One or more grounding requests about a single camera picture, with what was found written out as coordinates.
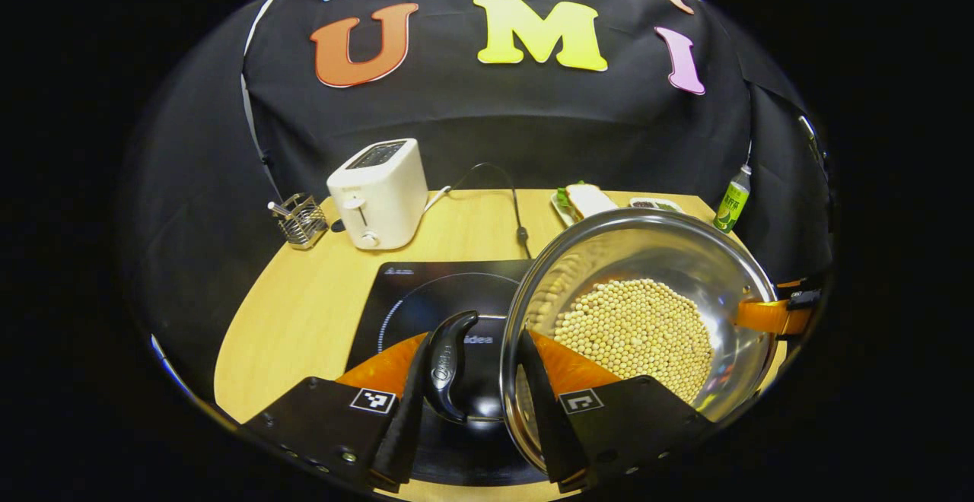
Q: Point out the black induction cooktop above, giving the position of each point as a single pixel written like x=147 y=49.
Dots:
x=411 y=289

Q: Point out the white utensil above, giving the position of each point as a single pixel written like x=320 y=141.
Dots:
x=278 y=208

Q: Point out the white toaster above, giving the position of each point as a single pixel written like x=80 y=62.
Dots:
x=380 y=198

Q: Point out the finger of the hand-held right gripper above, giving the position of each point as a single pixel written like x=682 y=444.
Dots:
x=768 y=317
x=791 y=284

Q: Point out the silver metal rod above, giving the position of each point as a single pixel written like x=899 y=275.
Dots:
x=811 y=137

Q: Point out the stainless steel pot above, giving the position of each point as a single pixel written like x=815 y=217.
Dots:
x=685 y=251

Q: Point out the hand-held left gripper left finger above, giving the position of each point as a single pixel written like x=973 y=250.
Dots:
x=403 y=441

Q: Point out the pile of yellow soybeans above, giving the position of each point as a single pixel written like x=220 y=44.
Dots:
x=639 y=327

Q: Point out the small white plate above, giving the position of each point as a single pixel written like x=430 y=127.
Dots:
x=563 y=215

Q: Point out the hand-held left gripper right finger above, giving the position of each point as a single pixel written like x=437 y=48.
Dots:
x=548 y=426

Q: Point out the white divided tray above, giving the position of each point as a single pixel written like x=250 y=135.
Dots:
x=670 y=202

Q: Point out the white bread lettuce sandwich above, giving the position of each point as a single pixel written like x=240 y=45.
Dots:
x=592 y=199

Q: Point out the green label drink bottle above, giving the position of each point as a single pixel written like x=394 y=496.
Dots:
x=732 y=201

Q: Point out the heap of dark beans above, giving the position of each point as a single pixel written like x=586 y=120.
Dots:
x=645 y=204

